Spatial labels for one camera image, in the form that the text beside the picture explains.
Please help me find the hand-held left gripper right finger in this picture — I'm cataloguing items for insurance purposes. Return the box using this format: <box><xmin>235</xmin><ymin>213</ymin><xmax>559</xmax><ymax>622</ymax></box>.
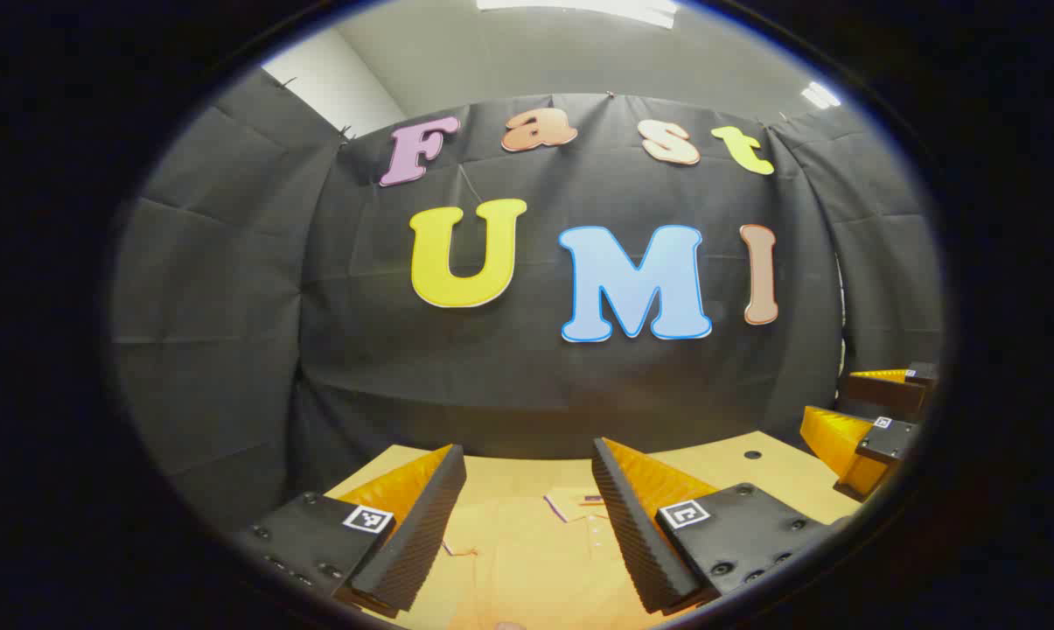
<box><xmin>590</xmin><ymin>437</ymin><xmax>851</xmax><ymax>615</ymax></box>

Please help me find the orange T-shirt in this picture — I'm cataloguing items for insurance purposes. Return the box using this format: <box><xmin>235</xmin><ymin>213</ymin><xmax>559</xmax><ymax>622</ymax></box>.
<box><xmin>394</xmin><ymin>484</ymin><xmax>667</xmax><ymax>630</ymax></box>

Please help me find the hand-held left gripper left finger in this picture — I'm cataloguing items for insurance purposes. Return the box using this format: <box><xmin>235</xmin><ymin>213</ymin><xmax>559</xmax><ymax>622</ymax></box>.
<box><xmin>229</xmin><ymin>444</ymin><xmax>468</xmax><ymax>620</ymax></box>

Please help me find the long ceiling light panel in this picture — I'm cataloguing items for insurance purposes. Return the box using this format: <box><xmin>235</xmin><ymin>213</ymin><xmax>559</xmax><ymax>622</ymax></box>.
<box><xmin>477</xmin><ymin>0</ymin><xmax>681</xmax><ymax>28</ymax></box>

